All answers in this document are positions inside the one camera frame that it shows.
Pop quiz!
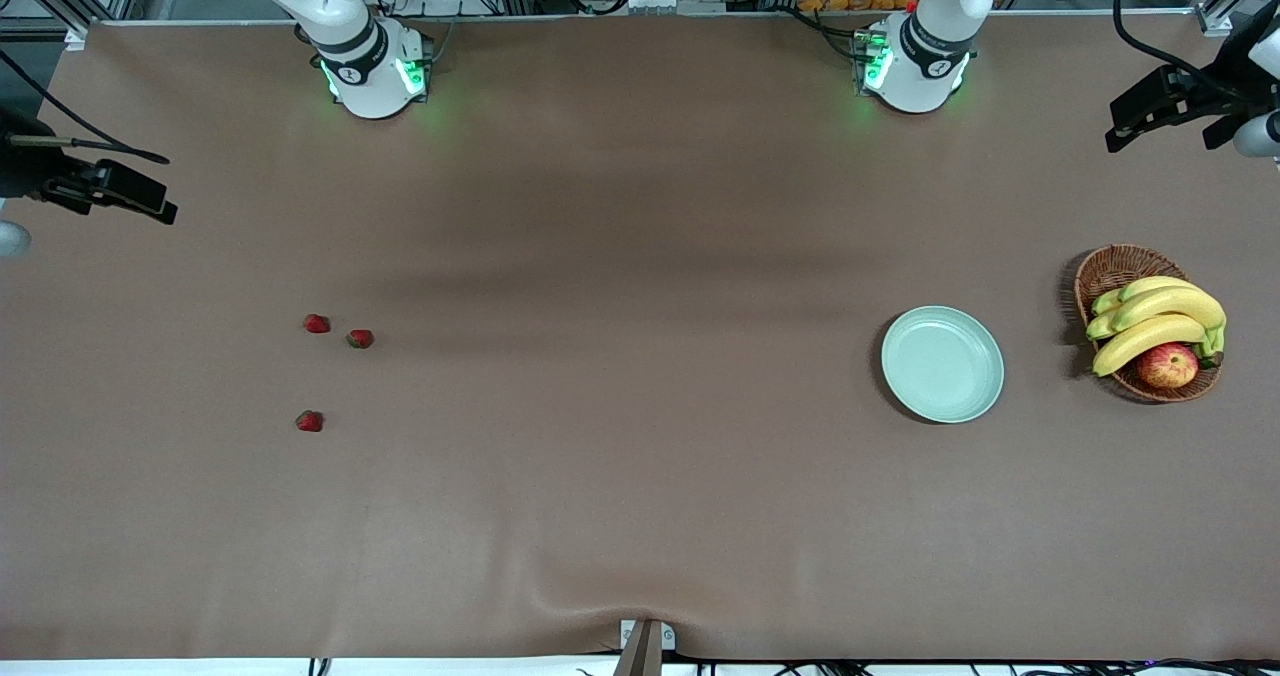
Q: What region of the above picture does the red apple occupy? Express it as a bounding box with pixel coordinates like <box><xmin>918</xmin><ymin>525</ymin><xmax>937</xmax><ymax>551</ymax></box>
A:
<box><xmin>1136</xmin><ymin>342</ymin><xmax>1200</xmax><ymax>390</ymax></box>

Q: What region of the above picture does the large yellow banana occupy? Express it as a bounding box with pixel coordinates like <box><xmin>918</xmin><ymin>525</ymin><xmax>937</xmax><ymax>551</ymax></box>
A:
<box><xmin>1092</xmin><ymin>314</ymin><xmax>1207</xmax><ymax>378</ymax></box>
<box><xmin>1112</xmin><ymin>286</ymin><xmax>1227</xmax><ymax>333</ymax></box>

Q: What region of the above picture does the pale green round plate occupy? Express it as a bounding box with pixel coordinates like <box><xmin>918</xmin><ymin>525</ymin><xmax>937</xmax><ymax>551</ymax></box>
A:
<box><xmin>880</xmin><ymin>305</ymin><xmax>1005</xmax><ymax>425</ymax></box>

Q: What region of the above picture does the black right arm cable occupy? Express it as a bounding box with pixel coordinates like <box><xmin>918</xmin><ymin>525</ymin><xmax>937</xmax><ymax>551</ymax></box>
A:
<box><xmin>0</xmin><ymin>48</ymin><xmax>173</xmax><ymax>167</ymax></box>

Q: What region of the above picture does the brown camera pole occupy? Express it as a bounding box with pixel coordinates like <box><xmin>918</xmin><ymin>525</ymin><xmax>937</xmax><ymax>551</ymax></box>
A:
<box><xmin>612</xmin><ymin>619</ymin><xmax>664</xmax><ymax>676</ymax></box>

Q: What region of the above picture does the woven wicker basket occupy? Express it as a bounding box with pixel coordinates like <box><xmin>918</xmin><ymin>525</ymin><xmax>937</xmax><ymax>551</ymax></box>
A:
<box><xmin>1073</xmin><ymin>244</ymin><xmax>1224</xmax><ymax>404</ymax></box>

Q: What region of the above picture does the metal clamp bracket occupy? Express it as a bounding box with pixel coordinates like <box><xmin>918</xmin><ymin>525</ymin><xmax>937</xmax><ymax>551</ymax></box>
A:
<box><xmin>620</xmin><ymin>619</ymin><xmax>677</xmax><ymax>652</ymax></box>

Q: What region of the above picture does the slender yellow banana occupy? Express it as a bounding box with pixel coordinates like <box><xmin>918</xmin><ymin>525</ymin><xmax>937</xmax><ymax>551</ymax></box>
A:
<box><xmin>1118</xmin><ymin>276</ymin><xmax>1199</xmax><ymax>303</ymax></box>

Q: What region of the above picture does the large table cover mat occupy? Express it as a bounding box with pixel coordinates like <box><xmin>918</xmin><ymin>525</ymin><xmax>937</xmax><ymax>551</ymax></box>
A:
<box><xmin>0</xmin><ymin>11</ymin><xmax>1280</xmax><ymax>662</ymax></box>

